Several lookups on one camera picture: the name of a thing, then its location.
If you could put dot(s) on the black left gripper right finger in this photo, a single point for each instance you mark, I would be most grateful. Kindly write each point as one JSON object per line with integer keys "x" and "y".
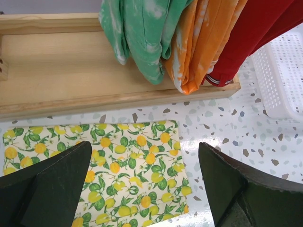
{"x": 242, "y": 196}

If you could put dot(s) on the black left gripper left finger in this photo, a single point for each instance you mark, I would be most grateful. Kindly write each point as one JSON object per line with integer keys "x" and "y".
{"x": 45, "y": 194}

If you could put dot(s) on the orange tie-dye trousers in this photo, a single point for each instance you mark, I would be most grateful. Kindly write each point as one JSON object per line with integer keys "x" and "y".
{"x": 201, "y": 34}

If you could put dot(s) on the green tie-dye trousers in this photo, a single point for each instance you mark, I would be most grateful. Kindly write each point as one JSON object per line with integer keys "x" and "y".
{"x": 143, "y": 30}

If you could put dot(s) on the red trousers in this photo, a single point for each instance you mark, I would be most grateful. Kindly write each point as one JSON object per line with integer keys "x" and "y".
{"x": 260, "y": 22}

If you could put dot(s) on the lemon print cloth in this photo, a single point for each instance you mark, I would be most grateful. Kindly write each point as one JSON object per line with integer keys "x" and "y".
{"x": 136, "y": 176}

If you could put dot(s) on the wooden clothes rack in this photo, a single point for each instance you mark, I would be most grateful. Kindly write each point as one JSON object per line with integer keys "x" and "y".
{"x": 57, "y": 64}

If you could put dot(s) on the white plastic basket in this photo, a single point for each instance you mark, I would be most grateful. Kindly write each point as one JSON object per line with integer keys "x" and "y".
{"x": 279, "y": 69}

